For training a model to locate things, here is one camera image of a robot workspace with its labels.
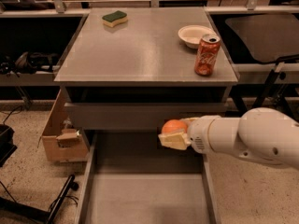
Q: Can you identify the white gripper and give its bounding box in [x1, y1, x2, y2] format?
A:
[158, 116, 220, 154]

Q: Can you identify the orange fruit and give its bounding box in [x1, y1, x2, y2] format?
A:
[162, 119, 188, 133]

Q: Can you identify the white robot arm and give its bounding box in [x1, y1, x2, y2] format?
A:
[158, 107, 299, 169]

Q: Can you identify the open grey middle drawer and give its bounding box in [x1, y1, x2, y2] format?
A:
[75, 132, 221, 224]

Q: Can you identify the grey drawer cabinet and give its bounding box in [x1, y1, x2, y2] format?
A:
[55, 7, 237, 134]

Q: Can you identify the closed grey top drawer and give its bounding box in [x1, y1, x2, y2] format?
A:
[64, 103, 226, 131]

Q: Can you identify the orange soda can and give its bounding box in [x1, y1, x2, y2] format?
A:
[194, 34, 221, 76]

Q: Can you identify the white bowl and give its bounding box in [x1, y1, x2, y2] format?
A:
[178, 25, 215, 49]

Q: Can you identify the cardboard box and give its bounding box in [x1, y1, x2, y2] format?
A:
[41, 91, 89, 161]

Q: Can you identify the black office chair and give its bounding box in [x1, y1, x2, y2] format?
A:
[225, 13, 299, 108]

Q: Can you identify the green yellow sponge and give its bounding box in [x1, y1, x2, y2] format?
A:
[102, 10, 128, 28]

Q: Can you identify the black headset on shelf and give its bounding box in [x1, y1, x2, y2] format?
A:
[0, 51, 60, 75]

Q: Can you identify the black box at left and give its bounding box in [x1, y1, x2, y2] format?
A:
[0, 124, 17, 167]

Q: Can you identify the black stand with cables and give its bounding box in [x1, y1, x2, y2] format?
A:
[0, 174, 79, 224]

